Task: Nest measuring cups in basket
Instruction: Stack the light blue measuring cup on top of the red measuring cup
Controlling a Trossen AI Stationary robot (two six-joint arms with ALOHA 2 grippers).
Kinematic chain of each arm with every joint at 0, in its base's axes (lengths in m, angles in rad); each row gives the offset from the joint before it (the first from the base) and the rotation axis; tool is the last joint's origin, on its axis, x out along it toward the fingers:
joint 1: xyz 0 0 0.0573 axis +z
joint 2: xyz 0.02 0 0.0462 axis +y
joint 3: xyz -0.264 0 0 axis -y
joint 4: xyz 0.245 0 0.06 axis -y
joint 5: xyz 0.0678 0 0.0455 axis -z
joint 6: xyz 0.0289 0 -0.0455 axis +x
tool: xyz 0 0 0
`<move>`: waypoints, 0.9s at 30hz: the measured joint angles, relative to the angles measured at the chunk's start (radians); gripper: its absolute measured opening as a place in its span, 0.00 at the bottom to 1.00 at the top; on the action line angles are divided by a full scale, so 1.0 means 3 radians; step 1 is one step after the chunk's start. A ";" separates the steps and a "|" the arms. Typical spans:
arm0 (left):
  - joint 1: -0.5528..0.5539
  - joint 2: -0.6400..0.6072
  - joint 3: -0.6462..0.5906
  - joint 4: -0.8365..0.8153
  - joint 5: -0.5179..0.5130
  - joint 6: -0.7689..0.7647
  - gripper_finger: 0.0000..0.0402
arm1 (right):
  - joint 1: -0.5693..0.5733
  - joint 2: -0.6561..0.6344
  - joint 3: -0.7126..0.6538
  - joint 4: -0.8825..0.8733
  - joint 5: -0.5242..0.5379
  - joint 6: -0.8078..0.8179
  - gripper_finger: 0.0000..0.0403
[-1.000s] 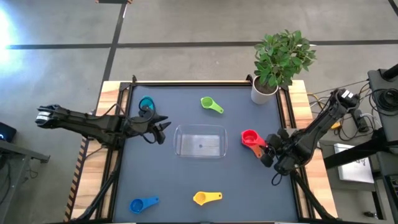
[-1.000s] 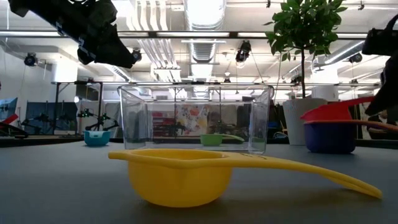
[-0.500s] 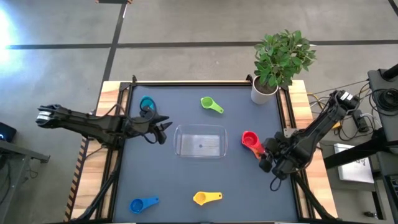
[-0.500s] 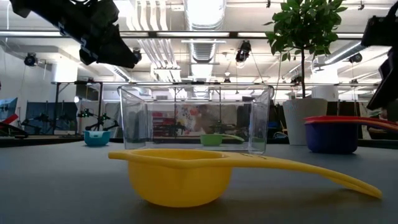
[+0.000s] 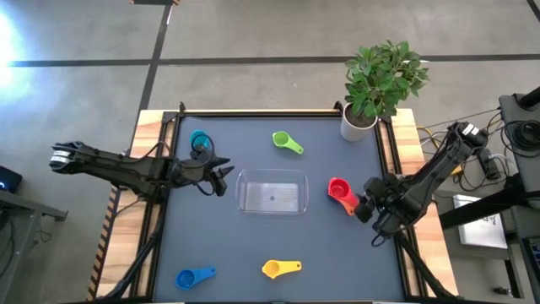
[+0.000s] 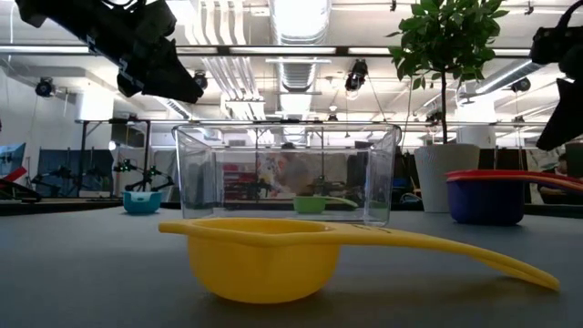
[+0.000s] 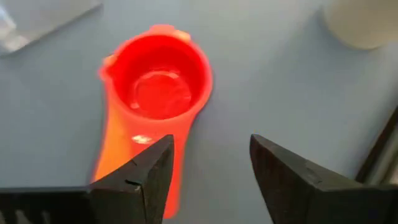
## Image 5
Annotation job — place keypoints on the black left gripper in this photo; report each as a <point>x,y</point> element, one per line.
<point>194,171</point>

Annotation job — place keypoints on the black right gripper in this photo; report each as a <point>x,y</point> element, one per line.
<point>392,202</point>

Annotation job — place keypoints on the red measuring cup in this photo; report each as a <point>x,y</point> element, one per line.
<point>338,190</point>

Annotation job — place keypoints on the teal measuring cup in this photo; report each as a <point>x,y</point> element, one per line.
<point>196,137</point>

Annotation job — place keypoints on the green measuring cup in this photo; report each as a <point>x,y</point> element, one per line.
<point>280,139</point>

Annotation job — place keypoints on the yellow measuring cup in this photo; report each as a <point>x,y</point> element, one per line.
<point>272,269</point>

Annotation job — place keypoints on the blue measuring cup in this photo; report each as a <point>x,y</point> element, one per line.
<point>185,279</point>

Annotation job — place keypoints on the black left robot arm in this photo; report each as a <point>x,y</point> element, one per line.
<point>109,166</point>

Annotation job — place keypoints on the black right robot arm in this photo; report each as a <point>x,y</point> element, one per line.
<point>439,164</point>

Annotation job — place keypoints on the clear plastic basket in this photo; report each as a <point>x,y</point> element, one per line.
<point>261,190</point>

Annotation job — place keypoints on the black clamp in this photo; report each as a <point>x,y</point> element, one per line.
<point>338,105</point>
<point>182,106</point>

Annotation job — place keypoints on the grey table mat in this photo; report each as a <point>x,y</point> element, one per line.
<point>236,245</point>

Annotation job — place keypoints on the white plant pot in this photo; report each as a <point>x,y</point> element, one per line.
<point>352,131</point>

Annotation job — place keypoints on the white paper sheet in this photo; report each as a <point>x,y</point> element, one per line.
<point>481,232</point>

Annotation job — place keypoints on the green leafy plant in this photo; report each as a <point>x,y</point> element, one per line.
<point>379,80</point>

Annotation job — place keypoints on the black power strip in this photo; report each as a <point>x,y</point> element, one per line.
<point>489,165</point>

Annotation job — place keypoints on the striped hazard tape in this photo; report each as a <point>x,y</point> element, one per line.
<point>105,236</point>

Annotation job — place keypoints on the dark equipment stand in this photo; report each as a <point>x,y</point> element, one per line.
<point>514,110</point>

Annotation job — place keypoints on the grey desk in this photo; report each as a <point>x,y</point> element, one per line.
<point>25,202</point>

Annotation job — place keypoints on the black device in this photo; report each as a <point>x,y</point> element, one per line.
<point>10,177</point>

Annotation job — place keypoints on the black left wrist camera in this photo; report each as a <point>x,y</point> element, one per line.
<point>221,188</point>

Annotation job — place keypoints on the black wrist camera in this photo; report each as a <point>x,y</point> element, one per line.
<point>385,224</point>
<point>221,188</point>

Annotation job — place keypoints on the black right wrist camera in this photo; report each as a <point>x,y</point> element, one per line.
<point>385,224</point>

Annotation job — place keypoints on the black table frame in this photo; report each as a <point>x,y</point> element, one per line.
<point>253,114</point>

